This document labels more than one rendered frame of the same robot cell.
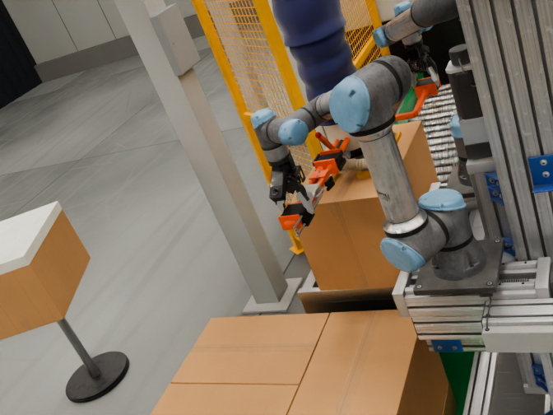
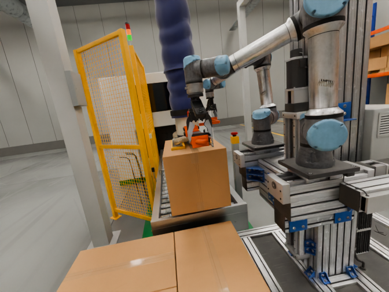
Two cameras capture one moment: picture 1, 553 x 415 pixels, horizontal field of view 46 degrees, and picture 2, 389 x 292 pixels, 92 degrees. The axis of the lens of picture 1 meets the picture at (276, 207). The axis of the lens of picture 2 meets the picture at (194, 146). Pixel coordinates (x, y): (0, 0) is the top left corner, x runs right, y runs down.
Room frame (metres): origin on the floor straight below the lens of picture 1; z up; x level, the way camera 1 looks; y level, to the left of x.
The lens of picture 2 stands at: (1.21, 0.50, 1.36)
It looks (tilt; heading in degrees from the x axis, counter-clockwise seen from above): 13 degrees down; 321
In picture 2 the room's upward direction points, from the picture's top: 7 degrees counter-clockwise
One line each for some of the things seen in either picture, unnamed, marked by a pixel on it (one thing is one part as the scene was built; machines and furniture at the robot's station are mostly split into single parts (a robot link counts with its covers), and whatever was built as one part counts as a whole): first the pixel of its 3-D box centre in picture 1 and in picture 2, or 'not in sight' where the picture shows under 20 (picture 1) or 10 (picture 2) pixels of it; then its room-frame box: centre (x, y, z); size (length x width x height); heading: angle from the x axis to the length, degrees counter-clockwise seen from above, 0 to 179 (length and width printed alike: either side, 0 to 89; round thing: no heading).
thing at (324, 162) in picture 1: (329, 162); (191, 130); (2.15, -0.24, 1.20); 0.10 x 0.08 x 0.06; 57
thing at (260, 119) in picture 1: (267, 128); (193, 70); (1.86, -0.07, 1.50); 0.09 x 0.08 x 0.11; 29
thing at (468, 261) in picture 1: (454, 249); (314, 152); (1.51, -0.41, 1.09); 0.15 x 0.15 x 0.10
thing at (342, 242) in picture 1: (371, 203); (193, 168); (2.34, -0.36, 0.87); 0.60 x 0.40 x 0.40; 147
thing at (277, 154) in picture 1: (275, 151); (194, 89); (1.87, -0.06, 1.42); 0.08 x 0.08 x 0.05
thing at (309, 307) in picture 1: (384, 311); (202, 228); (2.17, -0.24, 0.47); 0.70 x 0.03 x 0.15; 58
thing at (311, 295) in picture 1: (377, 291); (200, 215); (2.18, -0.25, 0.58); 0.70 x 0.03 x 0.06; 58
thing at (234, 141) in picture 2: not in sight; (238, 182); (2.40, -0.97, 0.50); 0.07 x 0.07 x 1.00; 58
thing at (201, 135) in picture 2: (295, 215); (198, 139); (1.86, -0.04, 1.20); 0.08 x 0.07 x 0.05; 147
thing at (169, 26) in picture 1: (176, 39); (76, 89); (3.29, 0.14, 1.62); 0.20 x 0.05 x 0.30; 148
